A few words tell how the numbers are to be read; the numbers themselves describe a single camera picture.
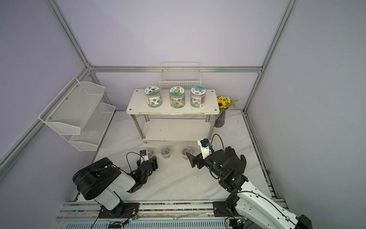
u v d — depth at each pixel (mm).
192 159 628
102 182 459
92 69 927
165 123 1065
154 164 835
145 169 700
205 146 604
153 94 699
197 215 730
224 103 902
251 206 584
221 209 736
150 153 885
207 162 639
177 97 688
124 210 701
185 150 908
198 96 699
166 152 904
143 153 799
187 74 951
